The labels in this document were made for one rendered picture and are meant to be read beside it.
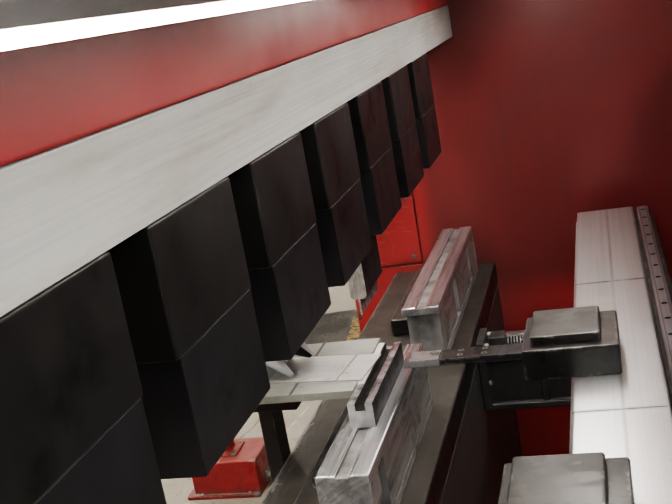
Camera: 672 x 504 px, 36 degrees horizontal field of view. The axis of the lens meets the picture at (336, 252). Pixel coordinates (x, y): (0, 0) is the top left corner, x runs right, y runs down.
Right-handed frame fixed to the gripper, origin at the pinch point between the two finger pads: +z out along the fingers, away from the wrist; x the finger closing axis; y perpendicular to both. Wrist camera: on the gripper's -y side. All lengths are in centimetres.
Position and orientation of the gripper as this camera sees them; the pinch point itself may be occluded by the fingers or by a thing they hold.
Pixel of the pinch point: (291, 362)
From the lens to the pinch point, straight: 133.3
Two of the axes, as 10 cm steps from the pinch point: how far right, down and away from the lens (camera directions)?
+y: 6.0, -6.7, -4.3
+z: 7.3, 6.8, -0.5
